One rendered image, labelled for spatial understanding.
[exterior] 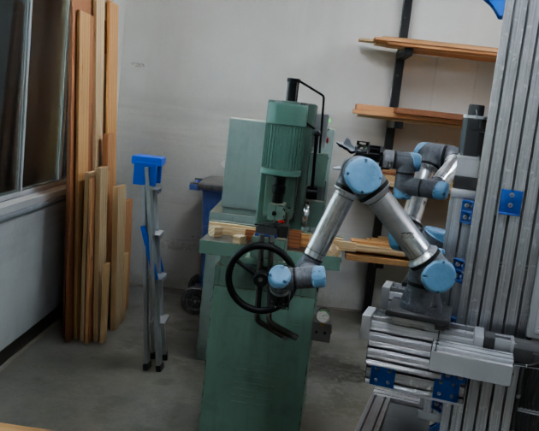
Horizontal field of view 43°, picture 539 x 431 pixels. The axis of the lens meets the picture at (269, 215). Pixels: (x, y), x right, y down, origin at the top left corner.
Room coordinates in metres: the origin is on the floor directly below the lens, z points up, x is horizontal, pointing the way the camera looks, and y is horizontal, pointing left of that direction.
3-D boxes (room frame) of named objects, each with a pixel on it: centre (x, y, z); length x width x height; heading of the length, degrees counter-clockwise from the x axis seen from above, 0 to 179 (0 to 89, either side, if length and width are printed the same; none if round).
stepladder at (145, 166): (3.69, 0.62, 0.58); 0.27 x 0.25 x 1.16; 90
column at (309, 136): (3.27, -0.05, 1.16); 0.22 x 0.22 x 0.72; 84
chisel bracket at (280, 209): (3.00, -0.03, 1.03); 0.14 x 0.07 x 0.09; 174
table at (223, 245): (2.87, -0.02, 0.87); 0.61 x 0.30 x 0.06; 84
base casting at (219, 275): (3.10, -0.04, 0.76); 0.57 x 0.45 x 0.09; 174
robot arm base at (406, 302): (2.42, -0.58, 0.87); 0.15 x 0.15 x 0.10
